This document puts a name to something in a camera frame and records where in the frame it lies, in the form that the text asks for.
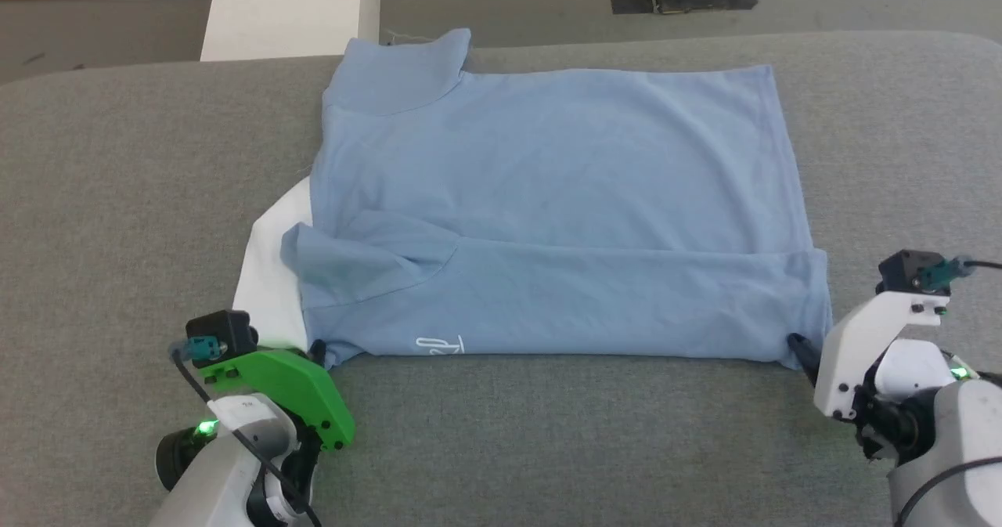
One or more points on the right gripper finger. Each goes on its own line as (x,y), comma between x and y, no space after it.
(805,357)

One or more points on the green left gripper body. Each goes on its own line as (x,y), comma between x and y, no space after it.
(293,390)

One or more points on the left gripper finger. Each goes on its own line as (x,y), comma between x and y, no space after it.
(318,352)

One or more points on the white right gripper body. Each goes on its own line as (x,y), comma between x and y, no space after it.
(865,347)

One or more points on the light blue and white shirt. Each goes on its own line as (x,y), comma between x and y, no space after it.
(564,198)

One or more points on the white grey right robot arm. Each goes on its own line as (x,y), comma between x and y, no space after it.
(939,433)

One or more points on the grey fabric sofa cushion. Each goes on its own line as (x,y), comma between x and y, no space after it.
(501,433)

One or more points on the white rectangular box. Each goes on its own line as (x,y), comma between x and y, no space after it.
(290,10)

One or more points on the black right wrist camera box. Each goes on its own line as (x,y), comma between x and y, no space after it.
(908,271)

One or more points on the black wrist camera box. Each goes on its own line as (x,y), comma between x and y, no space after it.
(908,271)
(223,335)

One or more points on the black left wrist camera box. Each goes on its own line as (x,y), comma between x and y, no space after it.
(223,335)

